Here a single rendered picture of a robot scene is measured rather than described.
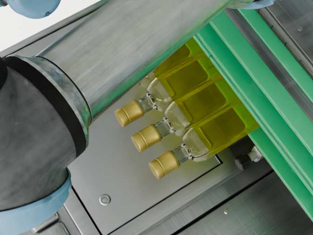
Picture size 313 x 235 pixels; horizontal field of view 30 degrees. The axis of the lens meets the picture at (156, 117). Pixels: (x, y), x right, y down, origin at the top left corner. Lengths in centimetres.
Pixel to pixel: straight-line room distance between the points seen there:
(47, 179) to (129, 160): 65
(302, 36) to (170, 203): 40
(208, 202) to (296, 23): 40
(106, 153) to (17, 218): 66
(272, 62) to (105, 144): 39
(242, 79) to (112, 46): 51
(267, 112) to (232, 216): 26
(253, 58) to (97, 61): 47
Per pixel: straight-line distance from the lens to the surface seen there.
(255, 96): 103
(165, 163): 101
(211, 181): 116
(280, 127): 102
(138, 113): 105
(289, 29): 100
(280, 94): 96
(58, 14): 132
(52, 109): 51
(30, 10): 84
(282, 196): 122
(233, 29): 100
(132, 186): 115
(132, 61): 57
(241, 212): 119
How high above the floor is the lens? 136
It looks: 14 degrees down
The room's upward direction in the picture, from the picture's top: 120 degrees counter-clockwise
